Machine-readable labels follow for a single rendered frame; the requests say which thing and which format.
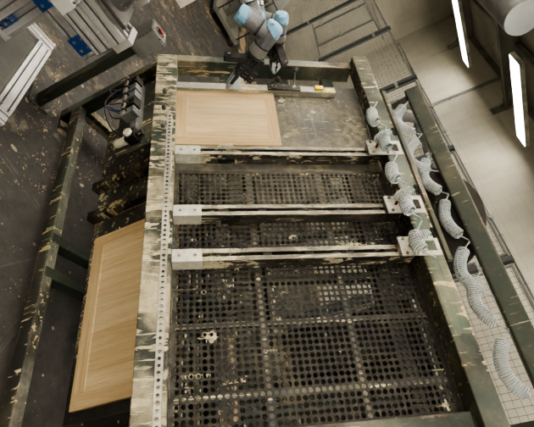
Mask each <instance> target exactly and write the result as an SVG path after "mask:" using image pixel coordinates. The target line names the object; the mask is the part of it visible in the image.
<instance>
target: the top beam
mask: <svg viewBox="0 0 534 427"><path fill-rule="evenodd" d="M350 64H351V66H352V68H351V73H350V76H351V79H352V82H353V86H354V89H355V91H356V94H357V97H358V100H359V104H360V107H361V109H362V112H363V115H364V118H365V121H366V124H367V126H368V129H369V132H370V136H371V139H372V141H374V138H375V136H376V134H377V133H379V132H382V131H385V129H386V127H387V129H390V130H392V127H393V125H392V121H391V119H390V117H389V114H388V112H387V108H386V106H385V103H384V102H383V99H382V97H381V94H380V91H379V88H378V86H377V84H376V82H375V78H374V76H373V74H372V71H371V68H370V65H369V63H368V60H367V58H366V57H352V58H351V61H350ZM376 102H378V103H377V104H376V106H375V103H376ZM374 106H375V108H376V109H377V112H378V116H379V117H380V118H381V122H380V123H381V124H384V125H387V126H384V125H378V126H376V127H372V126H370V125H369V123H368V122H367V120H366V116H365V115H366V109H368V108H373V107H374ZM395 157H396V155H381V157H380V159H379V161H380V164H381V168H382V171H383V174H384V176H385V179H386V182H387V186H388V189H389V191H390V193H391V196H394V194H395V193H396V192H397V191H398V190H400V189H404V188H406V187H408V186H409V187H411V186H412V188H413V189H414V185H416V184H415V182H414V177H413V176H412V173H411V171H410V168H409V165H408V162H407V160H406V157H405V156H404V154H403V155H398V156H397V158H396V160H395V161H394V163H396V164H397V166H398V172H399V173H400V174H401V176H402V177H401V181H404V182H406V183H409V184H408V185H407V184H404V183H402V182H398V183H397V184H392V183H390V181H388V179H387V178H386V174H385V164H386V163H388V162H392V161H393V159H394V158H395ZM414 214H416V215H418V216H420V217H421V218H422V219H419V218H418V217H416V216H414V215H413V214H412V215H410V216H407V215H404V214H403V213H401V214H400V215H399V216H398V218H399V221H400V224H401V226H402V229H403V233H404V235H405V236H409V231H410V230H416V229H417V227H418V225H419V223H420V221H421V220H423V222H422V224H421V226H420V228H419V230H421V232H422V230H429V231H431V230H430V228H431V227H432V225H431V221H430V219H429V216H428V214H427V212H426V213H414ZM436 257H437V258H434V257H432V256H414V257H413V261H414V266H415V268H416V271H417V273H418V276H419V278H420V283H421V285H422V288H423V291H424V293H425V296H426V300H427V303H428V306H429V309H430V310H431V315H432V318H433V320H434V323H435V326H436V328H437V333H438V335H439V338H440V341H441V343H442V348H443V350H444V352H445V355H446V358H447V360H448V365H449V368H450V370H451V373H452V376H453V380H454V383H455V385H456V388H457V390H458V393H459V397H460V400H461V402H462V405H463V408H464V411H465V412H467V411H471V412H472V413H473V415H474V418H475V421H476V424H477V427H510V424H509V421H508V419H507V416H506V413H505V411H504V409H503V405H502V403H501V401H500V399H499V396H498V393H497V390H496V388H495V385H494V384H493V381H492V377H491V375H490V373H489V370H488V368H487V365H486V362H485V359H484V357H483V355H482V353H481V349H480V347H479V345H478V342H477V339H476V336H475V334H474V331H473V330H472V327H471V324H470V321H469V319H468V316H467V314H466V312H465V310H464V305H463V303H462V301H461V299H460V296H459V293H458V291H457V288H456V285H455V284H454V281H453V277H452V275H451V273H450V270H449V268H448V265H447V262H446V260H445V257H444V256H443V254H442V255H436Z"/></svg>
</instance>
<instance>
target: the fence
mask: <svg viewBox="0 0 534 427"><path fill-rule="evenodd" d="M225 87H226V84H223V83H201V82H178V81H177V84H176V89H177V91H202V92H250V93H273V94H274V96H281V97H330V98H334V97H335V95H336V91H335V88H334V87H323V88H324V90H323V91H314V87H312V86H300V88H301V91H268V87H267V85H245V84H241V87H242V88H241V89H240V90H237V89H235V88H232V87H230V88H229V89H227V90H226V89H225ZM326 88H328V89H333V91H326V90H325V89H326Z"/></svg>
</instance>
